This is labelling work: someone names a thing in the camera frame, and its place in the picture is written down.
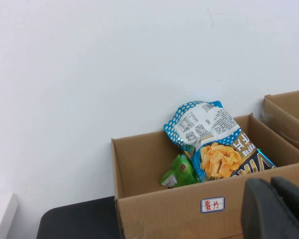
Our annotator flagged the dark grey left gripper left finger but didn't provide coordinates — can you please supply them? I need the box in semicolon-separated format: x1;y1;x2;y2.
241;178;299;239

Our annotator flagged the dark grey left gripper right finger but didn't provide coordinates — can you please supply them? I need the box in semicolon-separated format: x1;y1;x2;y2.
271;177;299;239

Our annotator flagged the green snack bag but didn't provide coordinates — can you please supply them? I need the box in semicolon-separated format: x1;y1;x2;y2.
158;153;201;188

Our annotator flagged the white label sticker red writing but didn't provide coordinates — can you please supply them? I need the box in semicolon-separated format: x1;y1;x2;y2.
200;196;225;214

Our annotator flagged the empty taped cardboard box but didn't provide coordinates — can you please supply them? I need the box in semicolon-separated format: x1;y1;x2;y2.
263;89;299;157

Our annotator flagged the blue polka dot chips bag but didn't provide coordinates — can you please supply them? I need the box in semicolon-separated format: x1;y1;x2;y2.
163;100;277;184

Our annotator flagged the cardboard box with chips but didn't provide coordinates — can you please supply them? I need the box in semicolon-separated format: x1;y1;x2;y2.
111;113;299;239

